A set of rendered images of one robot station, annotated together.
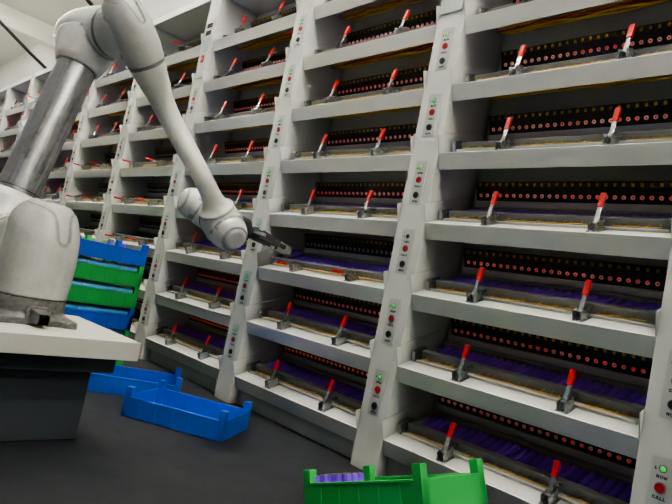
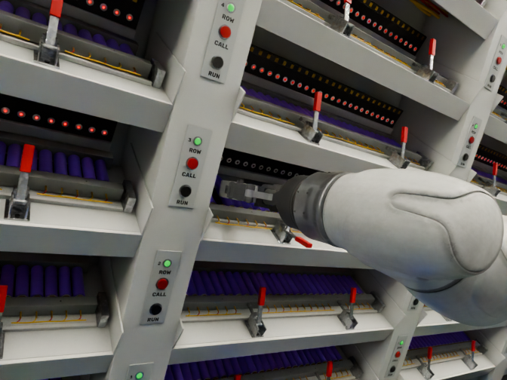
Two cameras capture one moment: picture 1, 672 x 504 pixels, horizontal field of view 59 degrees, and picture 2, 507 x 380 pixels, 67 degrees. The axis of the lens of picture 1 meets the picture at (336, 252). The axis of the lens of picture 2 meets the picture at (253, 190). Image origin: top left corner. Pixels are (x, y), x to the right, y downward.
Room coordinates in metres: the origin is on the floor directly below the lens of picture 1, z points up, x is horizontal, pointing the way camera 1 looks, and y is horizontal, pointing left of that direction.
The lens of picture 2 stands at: (1.93, 0.84, 0.66)
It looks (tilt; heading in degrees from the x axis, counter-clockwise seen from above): 7 degrees down; 278
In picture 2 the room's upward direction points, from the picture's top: 15 degrees clockwise
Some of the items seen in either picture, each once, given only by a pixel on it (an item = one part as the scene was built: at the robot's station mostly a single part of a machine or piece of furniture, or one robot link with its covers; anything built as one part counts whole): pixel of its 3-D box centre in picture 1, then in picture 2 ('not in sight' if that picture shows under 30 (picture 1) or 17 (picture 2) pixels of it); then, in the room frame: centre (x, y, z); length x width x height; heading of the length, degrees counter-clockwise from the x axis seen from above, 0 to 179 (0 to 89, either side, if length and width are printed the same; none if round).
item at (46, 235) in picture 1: (38, 247); not in sight; (1.37, 0.68, 0.41); 0.18 x 0.16 x 0.22; 59
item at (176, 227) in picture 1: (197, 175); not in sight; (2.69, 0.70, 0.85); 0.20 x 0.09 x 1.70; 133
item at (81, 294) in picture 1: (86, 289); not in sight; (2.15, 0.86, 0.28); 0.30 x 0.20 x 0.08; 141
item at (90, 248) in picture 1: (96, 246); not in sight; (2.15, 0.86, 0.44); 0.30 x 0.20 x 0.08; 141
